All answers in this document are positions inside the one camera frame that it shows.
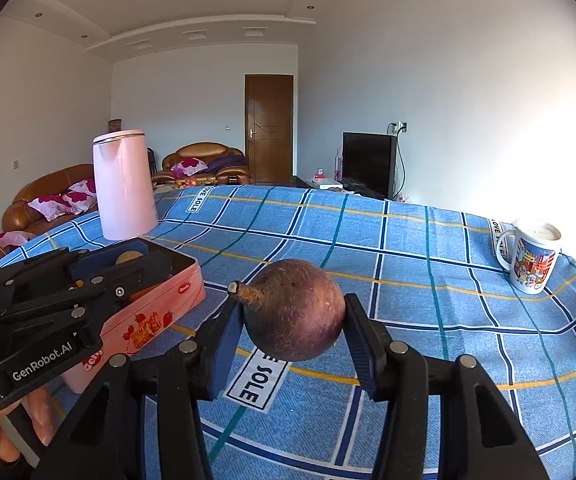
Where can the pink metal tin box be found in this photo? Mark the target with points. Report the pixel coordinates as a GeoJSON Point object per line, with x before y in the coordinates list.
{"type": "Point", "coordinates": [153, 309]}

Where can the person's left hand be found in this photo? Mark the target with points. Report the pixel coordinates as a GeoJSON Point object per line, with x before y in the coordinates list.
{"type": "Point", "coordinates": [39, 406]}

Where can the black television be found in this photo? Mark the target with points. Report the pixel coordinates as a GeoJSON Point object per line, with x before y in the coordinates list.
{"type": "Point", "coordinates": [368, 163]}

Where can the pink electric kettle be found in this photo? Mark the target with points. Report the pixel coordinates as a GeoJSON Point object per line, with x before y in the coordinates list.
{"type": "Point", "coordinates": [123, 185]}

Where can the brown leather armchair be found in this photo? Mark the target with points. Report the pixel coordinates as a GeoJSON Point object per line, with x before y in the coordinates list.
{"type": "Point", "coordinates": [203, 163]}

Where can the red white floral cushion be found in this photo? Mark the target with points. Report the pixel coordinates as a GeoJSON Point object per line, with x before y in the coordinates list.
{"type": "Point", "coordinates": [78, 199]}

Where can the white printed mug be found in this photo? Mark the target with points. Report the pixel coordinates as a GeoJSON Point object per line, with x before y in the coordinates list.
{"type": "Point", "coordinates": [528, 253]}

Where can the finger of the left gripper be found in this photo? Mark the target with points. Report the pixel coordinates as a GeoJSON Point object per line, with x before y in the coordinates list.
{"type": "Point", "coordinates": [86, 305]}
{"type": "Point", "coordinates": [52, 271]}

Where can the small yellow-green fruit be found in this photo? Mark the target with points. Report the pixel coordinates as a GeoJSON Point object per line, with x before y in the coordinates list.
{"type": "Point", "coordinates": [128, 256]}

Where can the dark brown room door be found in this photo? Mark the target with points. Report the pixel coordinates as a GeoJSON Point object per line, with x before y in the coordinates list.
{"type": "Point", "coordinates": [269, 108]}

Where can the white box on stand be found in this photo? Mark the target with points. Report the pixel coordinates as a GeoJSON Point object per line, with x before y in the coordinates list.
{"type": "Point", "coordinates": [325, 183]}

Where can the purple round fruit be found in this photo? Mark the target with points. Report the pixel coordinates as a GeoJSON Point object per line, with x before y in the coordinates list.
{"type": "Point", "coordinates": [293, 310]}

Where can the brown leather sofa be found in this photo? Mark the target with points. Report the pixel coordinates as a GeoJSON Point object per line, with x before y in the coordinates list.
{"type": "Point", "coordinates": [20, 223]}

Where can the blue plaid tablecloth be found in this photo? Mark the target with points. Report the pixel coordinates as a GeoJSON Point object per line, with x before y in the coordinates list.
{"type": "Point", "coordinates": [429, 275]}

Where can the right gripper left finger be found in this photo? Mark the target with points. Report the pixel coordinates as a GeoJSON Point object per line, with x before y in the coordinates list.
{"type": "Point", "coordinates": [103, 436]}

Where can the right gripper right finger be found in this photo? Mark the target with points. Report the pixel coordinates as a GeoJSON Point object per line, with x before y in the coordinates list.
{"type": "Point", "coordinates": [480, 436]}

